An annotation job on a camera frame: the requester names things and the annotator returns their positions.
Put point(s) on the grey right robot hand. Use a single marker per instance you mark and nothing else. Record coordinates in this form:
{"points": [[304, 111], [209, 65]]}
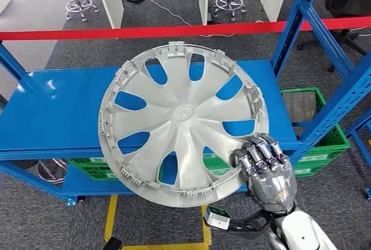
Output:
{"points": [[272, 186]]}

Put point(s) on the grey plastic wheel cover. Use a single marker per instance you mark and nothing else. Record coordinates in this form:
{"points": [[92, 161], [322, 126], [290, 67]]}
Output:
{"points": [[185, 125]]}

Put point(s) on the red barrier tape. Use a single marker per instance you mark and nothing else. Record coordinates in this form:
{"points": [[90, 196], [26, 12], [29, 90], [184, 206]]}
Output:
{"points": [[115, 32]]}

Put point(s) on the chrome stanchion base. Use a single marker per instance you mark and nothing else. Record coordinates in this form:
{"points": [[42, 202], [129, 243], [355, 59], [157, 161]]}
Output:
{"points": [[52, 171]]}

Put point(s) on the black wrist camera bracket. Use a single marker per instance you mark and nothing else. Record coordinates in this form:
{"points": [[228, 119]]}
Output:
{"points": [[249, 227]]}

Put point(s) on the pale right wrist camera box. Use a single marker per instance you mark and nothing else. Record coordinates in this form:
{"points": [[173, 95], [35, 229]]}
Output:
{"points": [[217, 217]]}

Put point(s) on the dark left wrist camera mount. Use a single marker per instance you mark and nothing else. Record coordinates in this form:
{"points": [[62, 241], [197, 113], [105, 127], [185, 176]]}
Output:
{"points": [[112, 244]]}

